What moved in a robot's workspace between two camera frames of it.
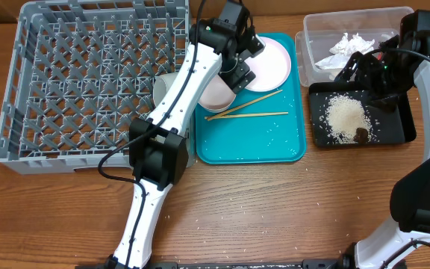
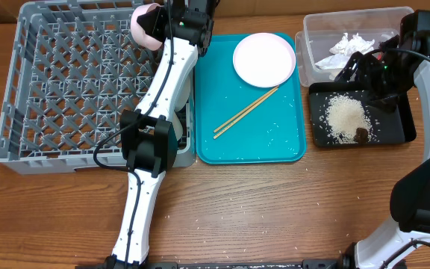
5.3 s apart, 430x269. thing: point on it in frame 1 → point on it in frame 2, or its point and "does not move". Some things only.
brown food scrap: [361, 135] does not move
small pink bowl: [216, 96] → [142, 39]
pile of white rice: [344, 114] does not move
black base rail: [315, 263] does not move
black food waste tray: [341, 115] does not move
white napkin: [343, 51] does not move
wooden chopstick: [251, 115] → [234, 122]
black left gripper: [238, 76] → [159, 16]
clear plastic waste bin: [322, 30] does not move
